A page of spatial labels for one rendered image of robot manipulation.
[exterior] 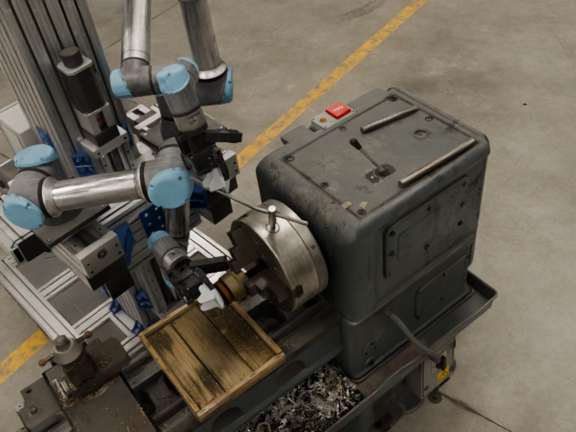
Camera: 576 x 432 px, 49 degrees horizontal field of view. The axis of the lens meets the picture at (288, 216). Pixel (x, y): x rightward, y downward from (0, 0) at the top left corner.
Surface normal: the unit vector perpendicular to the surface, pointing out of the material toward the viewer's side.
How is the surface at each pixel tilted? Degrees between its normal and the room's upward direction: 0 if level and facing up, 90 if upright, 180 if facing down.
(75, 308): 0
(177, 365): 0
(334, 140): 0
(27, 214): 91
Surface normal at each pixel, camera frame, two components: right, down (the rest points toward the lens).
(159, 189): 0.15, 0.68
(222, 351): -0.11, -0.70
